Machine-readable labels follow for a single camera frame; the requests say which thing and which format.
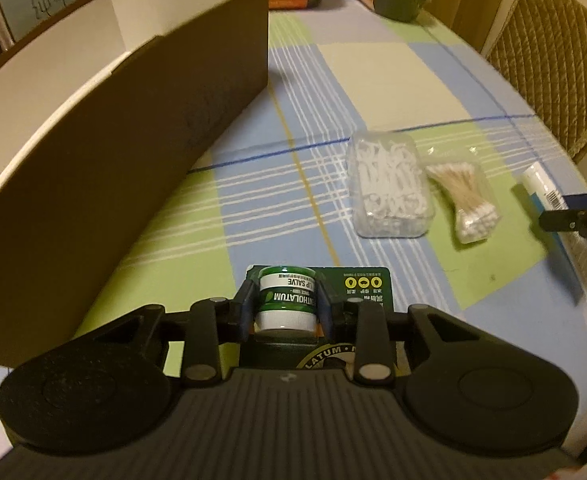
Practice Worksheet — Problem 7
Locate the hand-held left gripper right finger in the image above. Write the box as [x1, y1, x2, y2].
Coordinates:
[318, 282, 479, 386]

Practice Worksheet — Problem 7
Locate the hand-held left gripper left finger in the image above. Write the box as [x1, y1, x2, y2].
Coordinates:
[91, 277, 255, 388]

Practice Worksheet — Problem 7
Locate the green lip salve blister pack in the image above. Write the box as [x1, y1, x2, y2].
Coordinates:
[238, 262, 399, 378]

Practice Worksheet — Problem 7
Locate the white tube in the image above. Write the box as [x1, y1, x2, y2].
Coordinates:
[522, 165, 569, 211]

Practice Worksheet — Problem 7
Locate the large brown cardboard box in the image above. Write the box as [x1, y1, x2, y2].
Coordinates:
[0, 0, 270, 368]

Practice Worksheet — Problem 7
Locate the cotton swab bag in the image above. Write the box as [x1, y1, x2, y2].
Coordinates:
[423, 157, 501, 247]

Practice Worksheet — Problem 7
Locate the wicker chair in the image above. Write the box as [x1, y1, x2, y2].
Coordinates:
[481, 0, 587, 163]

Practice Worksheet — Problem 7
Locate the clear floss pick box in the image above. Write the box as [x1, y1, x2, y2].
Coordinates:
[347, 131, 435, 238]

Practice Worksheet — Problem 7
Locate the plaid tablecloth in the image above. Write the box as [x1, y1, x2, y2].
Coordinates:
[0, 0, 587, 461]

